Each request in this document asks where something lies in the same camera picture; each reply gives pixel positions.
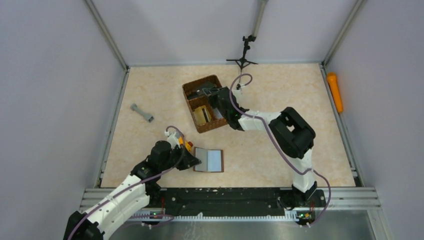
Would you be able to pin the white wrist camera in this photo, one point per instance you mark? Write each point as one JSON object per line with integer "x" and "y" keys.
{"x": 173, "y": 138}
{"x": 238, "y": 91}

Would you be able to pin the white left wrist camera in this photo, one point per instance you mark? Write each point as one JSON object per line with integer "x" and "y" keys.
{"x": 173, "y": 138}

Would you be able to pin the yellow toy car block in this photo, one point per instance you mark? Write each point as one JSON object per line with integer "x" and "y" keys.
{"x": 187, "y": 144}

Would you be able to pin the black mini tripod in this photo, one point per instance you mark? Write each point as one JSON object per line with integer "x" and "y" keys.
{"x": 243, "y": 62}

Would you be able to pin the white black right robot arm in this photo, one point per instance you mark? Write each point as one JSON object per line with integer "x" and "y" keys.
{"x": 292, "y": 136}

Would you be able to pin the brown leather card holder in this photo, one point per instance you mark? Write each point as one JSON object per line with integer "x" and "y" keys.
{"x": 211, "y": 160}

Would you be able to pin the gold cards in basket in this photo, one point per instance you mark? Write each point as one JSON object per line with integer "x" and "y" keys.
{"x": 201, "y": 115}

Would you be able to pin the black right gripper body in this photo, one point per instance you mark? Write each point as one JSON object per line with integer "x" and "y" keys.
{"x": 213, "y": 101}

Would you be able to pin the black VIP credit card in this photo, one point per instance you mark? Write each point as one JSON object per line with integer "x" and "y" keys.
{"x": 206, "y": 89}

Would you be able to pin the grey plastic dumbbell piece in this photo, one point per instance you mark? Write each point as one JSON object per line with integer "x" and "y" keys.
{"x": 147, "y": 116}

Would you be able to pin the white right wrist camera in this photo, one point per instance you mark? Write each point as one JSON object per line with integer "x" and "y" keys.
{"x": 238, "y": 91}

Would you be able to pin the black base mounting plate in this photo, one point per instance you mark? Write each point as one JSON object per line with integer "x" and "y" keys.
{"x": 233, "y": 201}

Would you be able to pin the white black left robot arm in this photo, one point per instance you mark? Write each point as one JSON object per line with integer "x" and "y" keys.
{"x": 137, "y": 190}

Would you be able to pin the black cards in basket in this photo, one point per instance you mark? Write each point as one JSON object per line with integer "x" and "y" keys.
{"x": 195, "y": 96}

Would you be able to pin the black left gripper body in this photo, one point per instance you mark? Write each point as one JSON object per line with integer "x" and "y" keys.
{"x": 178, "y": 158}

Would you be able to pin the brown wicker divided basket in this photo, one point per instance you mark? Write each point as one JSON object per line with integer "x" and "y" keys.
{"x": 189, "y": 87}

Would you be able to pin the orange cylinder handle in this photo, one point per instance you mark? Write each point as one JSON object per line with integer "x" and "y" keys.
{"x": 332, "y": 81}

